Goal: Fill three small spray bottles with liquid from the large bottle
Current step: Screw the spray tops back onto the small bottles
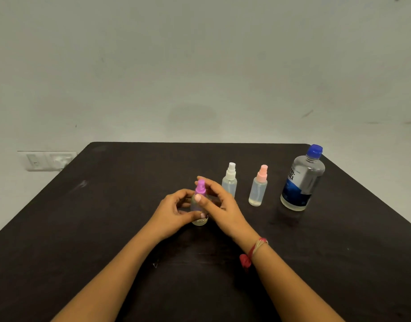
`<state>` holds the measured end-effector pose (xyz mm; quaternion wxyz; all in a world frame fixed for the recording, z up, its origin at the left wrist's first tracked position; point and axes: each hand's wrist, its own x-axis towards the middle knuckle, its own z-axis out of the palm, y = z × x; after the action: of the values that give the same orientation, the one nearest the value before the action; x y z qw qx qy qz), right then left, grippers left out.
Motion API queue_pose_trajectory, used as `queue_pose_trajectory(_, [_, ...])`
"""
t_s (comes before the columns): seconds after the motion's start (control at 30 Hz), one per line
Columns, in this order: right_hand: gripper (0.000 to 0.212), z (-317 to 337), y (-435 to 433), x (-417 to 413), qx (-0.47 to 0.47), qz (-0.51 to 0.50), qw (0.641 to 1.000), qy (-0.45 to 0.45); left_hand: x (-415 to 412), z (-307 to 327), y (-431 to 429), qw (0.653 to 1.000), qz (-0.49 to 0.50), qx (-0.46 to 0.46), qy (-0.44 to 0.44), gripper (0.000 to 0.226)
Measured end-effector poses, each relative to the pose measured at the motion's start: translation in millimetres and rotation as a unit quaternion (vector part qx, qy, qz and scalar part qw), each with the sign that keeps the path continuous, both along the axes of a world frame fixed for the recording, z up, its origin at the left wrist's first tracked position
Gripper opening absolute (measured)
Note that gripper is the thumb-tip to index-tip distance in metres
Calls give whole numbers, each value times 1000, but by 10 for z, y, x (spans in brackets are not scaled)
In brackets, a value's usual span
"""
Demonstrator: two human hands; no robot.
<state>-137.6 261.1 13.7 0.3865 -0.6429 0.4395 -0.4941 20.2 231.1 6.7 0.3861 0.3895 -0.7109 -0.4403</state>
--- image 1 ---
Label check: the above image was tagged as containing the white plug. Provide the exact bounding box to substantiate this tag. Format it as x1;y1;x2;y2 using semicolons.
50;154;74;170

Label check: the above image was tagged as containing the person's right forearm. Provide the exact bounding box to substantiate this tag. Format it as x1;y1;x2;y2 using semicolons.
251;244;345;322

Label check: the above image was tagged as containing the person's left hand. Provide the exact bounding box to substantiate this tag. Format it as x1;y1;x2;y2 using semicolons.
145;188;208;244

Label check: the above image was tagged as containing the small clear bottle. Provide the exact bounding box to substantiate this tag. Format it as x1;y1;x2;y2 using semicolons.
221;177;238;199
248;179;268;208

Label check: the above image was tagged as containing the red thread wristband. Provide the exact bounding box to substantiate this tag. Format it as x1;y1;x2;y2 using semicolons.
239;237;269;273

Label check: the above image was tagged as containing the white wall socket panel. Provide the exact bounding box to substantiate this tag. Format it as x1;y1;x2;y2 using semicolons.
17;150;78;172

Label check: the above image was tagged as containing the large clear bottle blue label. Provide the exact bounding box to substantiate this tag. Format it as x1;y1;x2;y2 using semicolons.
280;156;326;212

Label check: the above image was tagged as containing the person's right hand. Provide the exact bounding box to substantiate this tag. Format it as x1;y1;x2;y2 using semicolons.
194;176;259;254

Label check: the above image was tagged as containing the small round bottle purple print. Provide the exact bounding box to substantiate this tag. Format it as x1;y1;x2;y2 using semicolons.
190;193;210;227

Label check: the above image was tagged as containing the blue screw cap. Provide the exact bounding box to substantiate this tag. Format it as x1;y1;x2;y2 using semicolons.
306;144;324;160

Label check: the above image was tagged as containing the person's left forearm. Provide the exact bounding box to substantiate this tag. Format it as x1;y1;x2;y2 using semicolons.
51;229;162;322

